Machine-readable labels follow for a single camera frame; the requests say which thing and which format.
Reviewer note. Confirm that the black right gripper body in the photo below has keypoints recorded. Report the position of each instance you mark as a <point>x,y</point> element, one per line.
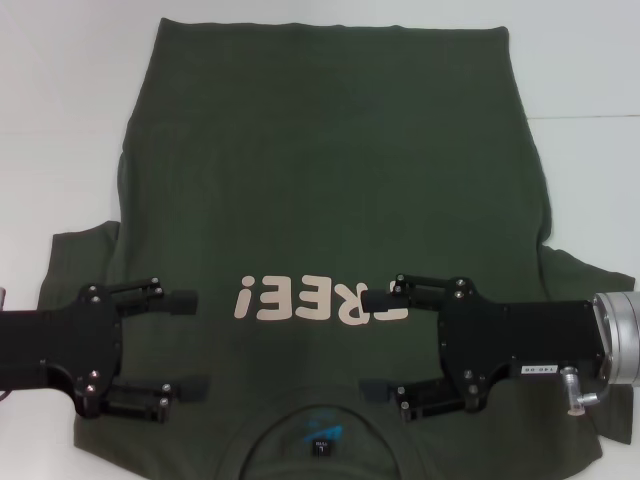
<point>525,335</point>

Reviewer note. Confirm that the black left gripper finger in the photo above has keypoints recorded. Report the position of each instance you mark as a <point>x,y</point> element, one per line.
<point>145,397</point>
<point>182,302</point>

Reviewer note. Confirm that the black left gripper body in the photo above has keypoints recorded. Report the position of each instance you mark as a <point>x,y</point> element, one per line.
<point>60,345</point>

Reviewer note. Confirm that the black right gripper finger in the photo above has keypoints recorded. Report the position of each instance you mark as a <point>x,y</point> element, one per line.
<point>425,292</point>
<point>430,397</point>

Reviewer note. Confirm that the dark green FREE! t-shirt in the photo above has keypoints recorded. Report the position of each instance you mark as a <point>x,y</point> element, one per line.
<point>325,150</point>

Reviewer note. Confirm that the white and silver right arm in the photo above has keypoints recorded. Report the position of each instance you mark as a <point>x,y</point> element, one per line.
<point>622,335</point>

